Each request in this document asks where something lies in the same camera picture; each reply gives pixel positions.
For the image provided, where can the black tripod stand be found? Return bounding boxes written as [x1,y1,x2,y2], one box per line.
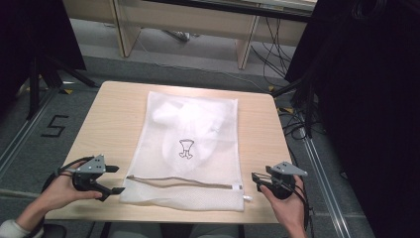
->
[25,54,101,121]
[270,73,316,140]

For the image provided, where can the person's right hand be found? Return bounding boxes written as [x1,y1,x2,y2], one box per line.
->
[259,175,306,230]

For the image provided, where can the white mesh laundry bag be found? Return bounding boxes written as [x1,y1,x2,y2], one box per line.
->
[119,90,254,212]

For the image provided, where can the metal floor rail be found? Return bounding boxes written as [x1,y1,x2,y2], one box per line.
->
[0,88,57,175]
[296,108,353,238]

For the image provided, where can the black hanging cables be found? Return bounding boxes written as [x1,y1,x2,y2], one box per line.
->
[250,16,295,89]

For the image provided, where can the black floor cables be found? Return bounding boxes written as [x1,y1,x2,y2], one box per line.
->
[276,104,326,142]

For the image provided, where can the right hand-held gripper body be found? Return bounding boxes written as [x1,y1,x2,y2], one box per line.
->
[263,161,309,200]

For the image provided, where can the light wooden desk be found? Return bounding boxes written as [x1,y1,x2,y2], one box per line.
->
[62,0,319,70]

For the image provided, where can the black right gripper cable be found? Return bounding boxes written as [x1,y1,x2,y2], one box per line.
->
[290,178,314,238]

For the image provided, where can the person's left hand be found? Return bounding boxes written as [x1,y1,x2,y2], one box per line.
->
[39,161,103,212]

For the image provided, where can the black curtain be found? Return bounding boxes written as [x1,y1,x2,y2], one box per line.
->
[284,0,420,238]
[0,0,88,115]

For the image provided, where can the white garment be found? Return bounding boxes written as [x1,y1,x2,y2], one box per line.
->
[152,98,230,174]

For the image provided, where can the thin white floor cable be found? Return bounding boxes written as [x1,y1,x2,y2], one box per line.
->
[134,34,272,94]

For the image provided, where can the black chair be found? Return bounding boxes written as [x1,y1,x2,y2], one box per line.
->
[41,223,67,238]

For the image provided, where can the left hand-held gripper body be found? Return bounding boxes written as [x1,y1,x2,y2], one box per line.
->
[71,154,108,192]

